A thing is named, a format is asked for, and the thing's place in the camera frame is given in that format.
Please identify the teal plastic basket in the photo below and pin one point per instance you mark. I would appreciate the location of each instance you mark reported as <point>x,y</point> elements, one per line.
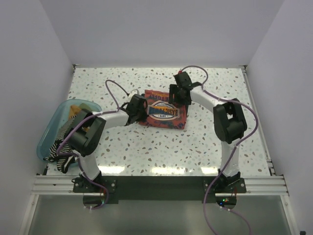
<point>59,118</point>

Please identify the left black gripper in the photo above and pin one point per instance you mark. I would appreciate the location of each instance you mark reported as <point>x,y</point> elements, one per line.
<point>144,116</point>

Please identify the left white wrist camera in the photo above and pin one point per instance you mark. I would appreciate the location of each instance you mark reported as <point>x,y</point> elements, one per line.
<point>133,92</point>

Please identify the mustard yellow tank top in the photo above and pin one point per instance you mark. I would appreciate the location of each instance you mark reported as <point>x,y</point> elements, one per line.
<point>73,111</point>

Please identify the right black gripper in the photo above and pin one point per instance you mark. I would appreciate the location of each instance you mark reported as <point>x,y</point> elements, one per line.
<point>174,88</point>

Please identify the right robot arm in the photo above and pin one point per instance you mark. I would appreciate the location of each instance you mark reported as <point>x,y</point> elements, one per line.
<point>229,123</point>

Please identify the aluminium frame rail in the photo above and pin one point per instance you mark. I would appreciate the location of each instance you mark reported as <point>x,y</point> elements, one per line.
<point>136,150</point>

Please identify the red tank top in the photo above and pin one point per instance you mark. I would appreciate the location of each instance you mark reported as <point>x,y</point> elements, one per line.
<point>161,113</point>

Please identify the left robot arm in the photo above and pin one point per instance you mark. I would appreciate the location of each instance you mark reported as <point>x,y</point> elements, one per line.
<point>84,134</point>

